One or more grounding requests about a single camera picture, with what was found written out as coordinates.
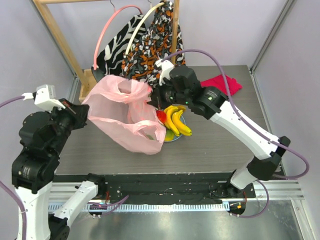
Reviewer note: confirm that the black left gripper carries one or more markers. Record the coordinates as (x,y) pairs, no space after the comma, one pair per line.
(80,112)

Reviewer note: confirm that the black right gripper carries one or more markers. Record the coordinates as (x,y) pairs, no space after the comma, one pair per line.
(157,94)

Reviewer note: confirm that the red apple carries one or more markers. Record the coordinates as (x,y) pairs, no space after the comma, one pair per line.
(162,116)

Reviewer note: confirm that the pink peach plastic bag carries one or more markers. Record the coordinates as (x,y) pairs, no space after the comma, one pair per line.
(119,108)

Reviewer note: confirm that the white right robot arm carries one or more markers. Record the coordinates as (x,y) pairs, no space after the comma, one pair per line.
(267,148)

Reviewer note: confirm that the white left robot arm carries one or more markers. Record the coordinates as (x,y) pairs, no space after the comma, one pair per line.
(43,136)

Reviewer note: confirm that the light blue plate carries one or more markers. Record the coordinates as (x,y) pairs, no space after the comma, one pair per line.
(178,122)

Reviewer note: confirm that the yellow banana bunch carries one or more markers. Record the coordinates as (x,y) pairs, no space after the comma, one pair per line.
(170,116)

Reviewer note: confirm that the red folded cloth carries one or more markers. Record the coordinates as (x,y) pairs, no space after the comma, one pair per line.
(219,83)

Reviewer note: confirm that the wooden clothes rack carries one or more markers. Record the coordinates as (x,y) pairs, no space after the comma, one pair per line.
(85,76)

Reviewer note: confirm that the orange camouflage cloth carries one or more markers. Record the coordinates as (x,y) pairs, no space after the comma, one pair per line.
(148,46)

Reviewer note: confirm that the green orange citrus fruit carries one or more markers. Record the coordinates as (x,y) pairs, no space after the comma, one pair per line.
(169,135)

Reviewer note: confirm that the zebra pattern cloth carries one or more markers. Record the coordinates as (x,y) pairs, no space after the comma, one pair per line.
(109,61)

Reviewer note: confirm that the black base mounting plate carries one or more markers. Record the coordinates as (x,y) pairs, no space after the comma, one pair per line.
(118,186)

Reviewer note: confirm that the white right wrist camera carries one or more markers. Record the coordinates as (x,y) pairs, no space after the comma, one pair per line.
(166,67)

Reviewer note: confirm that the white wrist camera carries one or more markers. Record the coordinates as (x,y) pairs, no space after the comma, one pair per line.
(44,98)
(166,67)

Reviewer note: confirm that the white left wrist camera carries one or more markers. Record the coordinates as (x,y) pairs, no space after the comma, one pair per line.
(44,98)

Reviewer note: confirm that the aluminium frame rail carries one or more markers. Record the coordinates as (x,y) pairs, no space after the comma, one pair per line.
(278,190)

